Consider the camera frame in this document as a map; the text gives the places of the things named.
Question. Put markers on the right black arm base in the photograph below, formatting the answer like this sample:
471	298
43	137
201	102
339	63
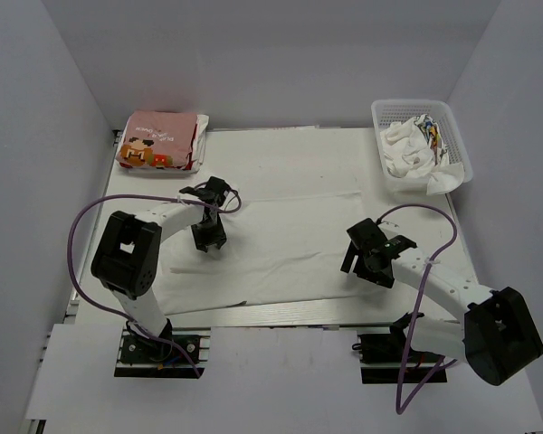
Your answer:
380	357

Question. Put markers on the crumpled white shirt in basket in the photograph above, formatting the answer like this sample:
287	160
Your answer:
415	151

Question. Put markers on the white plastic basket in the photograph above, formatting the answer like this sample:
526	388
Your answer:
386	111

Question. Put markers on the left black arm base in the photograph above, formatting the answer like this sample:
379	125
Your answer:
138	358

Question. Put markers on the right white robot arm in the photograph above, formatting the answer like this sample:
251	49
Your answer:
491	330

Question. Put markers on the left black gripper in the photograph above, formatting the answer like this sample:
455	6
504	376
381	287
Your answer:
218	237

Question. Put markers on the pink folded t shirt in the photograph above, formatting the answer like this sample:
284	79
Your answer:
158	140

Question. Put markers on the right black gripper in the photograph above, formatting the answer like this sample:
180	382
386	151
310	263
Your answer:
379	278

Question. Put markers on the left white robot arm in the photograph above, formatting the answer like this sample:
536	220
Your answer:
126	259

